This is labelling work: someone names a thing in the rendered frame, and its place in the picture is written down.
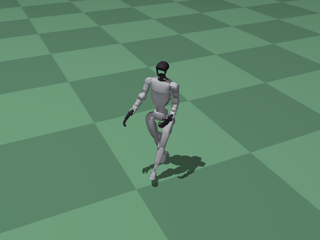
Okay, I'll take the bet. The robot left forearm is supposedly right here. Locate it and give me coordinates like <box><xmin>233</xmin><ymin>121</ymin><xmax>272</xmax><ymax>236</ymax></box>
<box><xmin>170</xmin><ymin>98</ymin><xmax>179</xmax><ymax>120</ymax></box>

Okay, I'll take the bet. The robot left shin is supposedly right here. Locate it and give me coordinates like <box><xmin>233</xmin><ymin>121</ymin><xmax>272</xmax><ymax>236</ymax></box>
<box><xmin>152</xmin><ymin>147</ymin><xmax>165</xmax><ymax>173</ymax></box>

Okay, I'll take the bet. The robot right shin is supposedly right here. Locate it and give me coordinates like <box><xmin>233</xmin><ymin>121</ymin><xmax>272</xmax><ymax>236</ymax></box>
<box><xmin>154</xmin><ymin>139</ymin><xmax>166</xmax><ymax>155</ymax></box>

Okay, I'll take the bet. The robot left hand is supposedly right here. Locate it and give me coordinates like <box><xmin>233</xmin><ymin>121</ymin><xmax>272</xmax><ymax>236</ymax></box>
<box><xmin>158</xmin><ymin>114</ymin><xmax>174</xmax><ymax>128</ymax></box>

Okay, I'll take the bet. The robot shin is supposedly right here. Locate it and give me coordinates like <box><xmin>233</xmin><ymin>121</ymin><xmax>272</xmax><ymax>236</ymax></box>
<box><xmin>152</xmin><ymin>147</ymin><xmax>165</xmax><ymax>173</ymax></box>
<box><xmin>154</xmin><ymin>139</ymin><xmax>166</xmax><ymax>155</ymax></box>

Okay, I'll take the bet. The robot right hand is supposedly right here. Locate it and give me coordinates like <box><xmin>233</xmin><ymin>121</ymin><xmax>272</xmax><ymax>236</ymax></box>
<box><xmin>123</xmin><ymin>109</ymin><xmax>134</xmax><ymax>127</ymax></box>

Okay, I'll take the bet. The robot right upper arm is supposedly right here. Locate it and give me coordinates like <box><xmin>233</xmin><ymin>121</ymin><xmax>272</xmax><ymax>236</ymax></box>
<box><xmin>138</xmin><ymin>77</ymin><xmax>153</xmax><ymax>101</ymax></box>

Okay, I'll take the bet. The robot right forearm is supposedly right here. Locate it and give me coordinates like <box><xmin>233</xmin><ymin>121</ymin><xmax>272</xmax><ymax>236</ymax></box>
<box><xmin>129</xmin><ymin>97</ymin><xmax>142</xmax><ymax>115</ymax></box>

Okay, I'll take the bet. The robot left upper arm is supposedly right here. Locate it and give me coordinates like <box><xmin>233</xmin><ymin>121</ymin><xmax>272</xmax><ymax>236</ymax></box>
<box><xmin>169</xmin><ymin>81</ymin><xmax>180</xmax><ymax>104</ymax></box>

